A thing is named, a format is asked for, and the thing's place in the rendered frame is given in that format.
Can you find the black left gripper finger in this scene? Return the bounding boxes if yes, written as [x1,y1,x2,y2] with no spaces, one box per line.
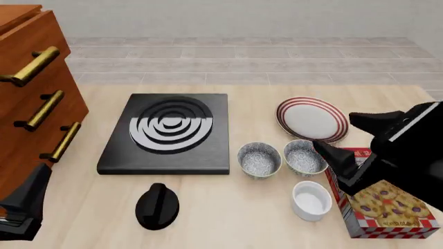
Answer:
[0,162,53,221]

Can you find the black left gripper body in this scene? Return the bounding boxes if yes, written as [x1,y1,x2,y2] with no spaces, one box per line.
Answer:
[0,204,45,241]

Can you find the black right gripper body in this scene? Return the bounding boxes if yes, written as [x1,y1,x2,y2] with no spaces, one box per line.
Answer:
[336,100,443,197]

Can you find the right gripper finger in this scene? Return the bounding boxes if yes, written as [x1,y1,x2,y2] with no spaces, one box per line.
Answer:
[312,139,361,183]
[348,109,406,137]

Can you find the patterned grey bowl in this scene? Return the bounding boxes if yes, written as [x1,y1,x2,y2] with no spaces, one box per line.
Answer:
[282,139,329,178]
[237,141,283,181]

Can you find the white plate with red rings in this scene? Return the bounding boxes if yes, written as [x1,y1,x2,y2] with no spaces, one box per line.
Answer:
[275,95,350,145]

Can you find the flat black stove plate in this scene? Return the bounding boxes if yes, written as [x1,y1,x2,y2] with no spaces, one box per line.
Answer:
[96,93,231,176]

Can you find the small wooden drawer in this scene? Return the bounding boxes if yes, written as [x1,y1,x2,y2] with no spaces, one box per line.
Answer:
[0,116,90,198]

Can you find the small white ramekin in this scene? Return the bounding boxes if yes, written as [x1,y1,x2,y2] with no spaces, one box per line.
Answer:
[291,180,334,222]

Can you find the printed cookie box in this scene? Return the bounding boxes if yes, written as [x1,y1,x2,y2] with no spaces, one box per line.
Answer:
[324,147,438,239]

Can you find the medium wooden drawer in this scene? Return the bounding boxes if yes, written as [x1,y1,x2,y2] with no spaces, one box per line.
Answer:
[0,75,87,138]

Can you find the round black stove knob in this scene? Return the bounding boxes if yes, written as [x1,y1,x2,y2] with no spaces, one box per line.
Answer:
[134,182,181,232]

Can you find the large wooden drawer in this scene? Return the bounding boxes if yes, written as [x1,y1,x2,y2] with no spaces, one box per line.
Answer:
[0,10,75,91]

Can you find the wooden cabinet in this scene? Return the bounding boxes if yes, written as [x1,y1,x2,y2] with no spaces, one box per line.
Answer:
[0,4,90,201]

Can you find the short brass drawer handle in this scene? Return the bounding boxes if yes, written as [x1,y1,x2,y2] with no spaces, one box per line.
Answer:
[39,121,83,164]

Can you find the medium brass drawer handle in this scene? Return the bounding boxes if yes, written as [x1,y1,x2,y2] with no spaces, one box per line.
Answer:
[13,89,66,133]

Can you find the long brass drawer handle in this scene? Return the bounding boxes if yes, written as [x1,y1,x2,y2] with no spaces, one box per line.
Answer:
[0,46,61,88]

